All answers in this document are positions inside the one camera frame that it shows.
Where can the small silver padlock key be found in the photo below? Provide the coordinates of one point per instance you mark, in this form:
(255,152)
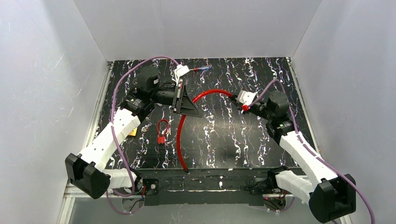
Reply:
(144,130)

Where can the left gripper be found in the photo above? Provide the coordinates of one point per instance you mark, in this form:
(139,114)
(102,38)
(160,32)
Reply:
(179,99)

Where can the brass padlock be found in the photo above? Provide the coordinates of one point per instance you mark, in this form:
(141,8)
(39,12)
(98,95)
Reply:
(133,132)

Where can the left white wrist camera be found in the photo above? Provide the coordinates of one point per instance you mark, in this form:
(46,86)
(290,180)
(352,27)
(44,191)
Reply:
(179,71)

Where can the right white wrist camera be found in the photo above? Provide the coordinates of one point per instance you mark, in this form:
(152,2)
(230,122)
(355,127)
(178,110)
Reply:
(245,99)

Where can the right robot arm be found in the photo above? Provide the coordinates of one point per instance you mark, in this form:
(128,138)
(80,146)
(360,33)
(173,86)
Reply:
(328,195)

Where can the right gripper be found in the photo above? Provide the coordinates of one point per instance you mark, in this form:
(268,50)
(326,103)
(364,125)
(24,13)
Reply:
(236,101)

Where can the red cable tie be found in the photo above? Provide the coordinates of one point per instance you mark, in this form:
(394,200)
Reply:
(162,129)

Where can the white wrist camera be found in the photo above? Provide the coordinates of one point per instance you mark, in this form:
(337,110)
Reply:
(179,71)
(245,99)

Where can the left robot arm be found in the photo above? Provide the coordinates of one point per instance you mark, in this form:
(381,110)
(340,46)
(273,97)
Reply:
(87,170)

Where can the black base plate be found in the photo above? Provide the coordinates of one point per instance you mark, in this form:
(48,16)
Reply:
(212,186)

